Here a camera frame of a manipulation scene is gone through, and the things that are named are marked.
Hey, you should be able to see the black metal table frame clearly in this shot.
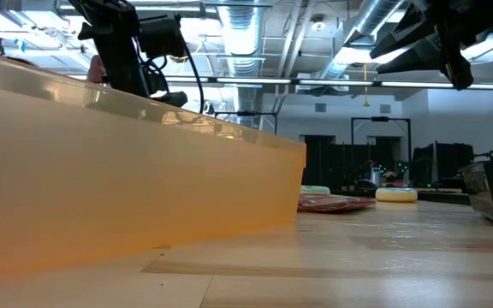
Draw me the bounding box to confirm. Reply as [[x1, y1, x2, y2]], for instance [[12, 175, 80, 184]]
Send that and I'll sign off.
[[417, 187, 472, 205]]

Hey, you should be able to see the black equipment rack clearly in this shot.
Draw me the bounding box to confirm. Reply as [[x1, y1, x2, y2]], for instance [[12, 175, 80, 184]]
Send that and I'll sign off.
[[412, 142, 475, 189]]

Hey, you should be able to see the wide silver ventilation duct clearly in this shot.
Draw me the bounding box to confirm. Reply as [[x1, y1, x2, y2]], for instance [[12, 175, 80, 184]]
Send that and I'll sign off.
[[217, 0, 270, 128]]

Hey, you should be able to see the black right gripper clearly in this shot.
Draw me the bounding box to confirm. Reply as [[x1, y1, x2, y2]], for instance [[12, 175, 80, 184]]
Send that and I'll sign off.
[[369, 0, 479, 91]]

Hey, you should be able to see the long ceiling light strip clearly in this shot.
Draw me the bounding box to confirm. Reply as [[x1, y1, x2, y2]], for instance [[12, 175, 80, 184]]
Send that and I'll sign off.
[[66, 75, 493, 92]]

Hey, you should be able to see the teal frosted donut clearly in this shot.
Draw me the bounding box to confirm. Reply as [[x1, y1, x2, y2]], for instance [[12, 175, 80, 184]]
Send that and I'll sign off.
[[300, 184, 332, 197]]

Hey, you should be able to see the black partition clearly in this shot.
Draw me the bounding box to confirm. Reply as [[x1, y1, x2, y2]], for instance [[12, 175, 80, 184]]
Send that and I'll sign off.
[[301, 134, 401, 192]]

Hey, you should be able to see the red metal box grater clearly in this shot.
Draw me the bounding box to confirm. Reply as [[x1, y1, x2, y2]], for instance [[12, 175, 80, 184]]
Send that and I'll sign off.
[[86, 54, 107, 86]]

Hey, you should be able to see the blue frosted donut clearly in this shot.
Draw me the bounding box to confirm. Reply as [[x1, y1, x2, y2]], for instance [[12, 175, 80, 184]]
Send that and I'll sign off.
[[374, 187, 419, 204]]

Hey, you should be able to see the orange plastic tray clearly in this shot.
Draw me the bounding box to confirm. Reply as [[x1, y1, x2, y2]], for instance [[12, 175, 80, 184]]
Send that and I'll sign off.
[[0, 48, 308, 287]]

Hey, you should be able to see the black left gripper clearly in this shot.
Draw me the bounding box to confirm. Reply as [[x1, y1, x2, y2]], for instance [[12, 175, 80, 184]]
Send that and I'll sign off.
[[77, 16, 151, 98]]

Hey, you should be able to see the red snack packet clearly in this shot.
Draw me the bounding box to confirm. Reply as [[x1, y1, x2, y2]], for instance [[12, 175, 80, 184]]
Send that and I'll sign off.
[[297, 192, 377, 214]]

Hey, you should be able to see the yellow hanging cord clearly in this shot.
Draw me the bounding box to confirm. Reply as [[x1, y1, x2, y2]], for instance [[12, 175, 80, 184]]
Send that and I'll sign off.
[[361, 62, 371, 109]]

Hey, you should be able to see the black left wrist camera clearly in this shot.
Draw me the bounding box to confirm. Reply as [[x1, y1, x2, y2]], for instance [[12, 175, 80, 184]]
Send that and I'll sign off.
[[137, 14, 187, 60]]

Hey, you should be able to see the slanted silver ventilation duct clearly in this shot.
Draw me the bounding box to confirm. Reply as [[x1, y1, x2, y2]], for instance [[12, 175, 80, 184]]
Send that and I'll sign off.
[[318, 0, 407, 80]]

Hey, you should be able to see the black gantry frame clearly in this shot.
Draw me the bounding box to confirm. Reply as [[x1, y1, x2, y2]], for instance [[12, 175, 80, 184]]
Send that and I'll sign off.
[[350, 115, 413, 172]]

